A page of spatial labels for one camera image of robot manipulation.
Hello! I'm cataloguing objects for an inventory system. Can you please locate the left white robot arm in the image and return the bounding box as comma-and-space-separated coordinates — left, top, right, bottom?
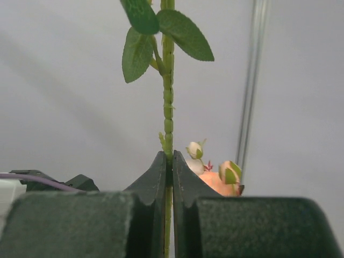
10, 170, 99, 191

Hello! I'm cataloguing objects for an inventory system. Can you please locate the light pink rose stem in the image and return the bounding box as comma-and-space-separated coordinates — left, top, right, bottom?
185, 139, 213, 176

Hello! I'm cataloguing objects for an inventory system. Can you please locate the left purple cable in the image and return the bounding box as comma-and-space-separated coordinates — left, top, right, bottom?
0, 173, 81, 193

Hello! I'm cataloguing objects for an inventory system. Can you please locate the peach rose stem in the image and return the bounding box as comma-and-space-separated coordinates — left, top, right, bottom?
120, 0, 214, 257

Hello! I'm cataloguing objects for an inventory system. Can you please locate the orange rose stem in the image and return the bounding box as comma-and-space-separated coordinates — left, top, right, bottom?
199, 161, 245, 197

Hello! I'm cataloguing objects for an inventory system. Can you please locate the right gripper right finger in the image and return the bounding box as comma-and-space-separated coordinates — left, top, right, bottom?
173, 151, 343, 258

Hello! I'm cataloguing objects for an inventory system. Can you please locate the left aluminium frame post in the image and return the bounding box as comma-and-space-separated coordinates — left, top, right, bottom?
235, 0, 270, 170

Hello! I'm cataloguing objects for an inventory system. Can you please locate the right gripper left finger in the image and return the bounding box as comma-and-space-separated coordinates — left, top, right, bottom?
1, 152, 166, 257

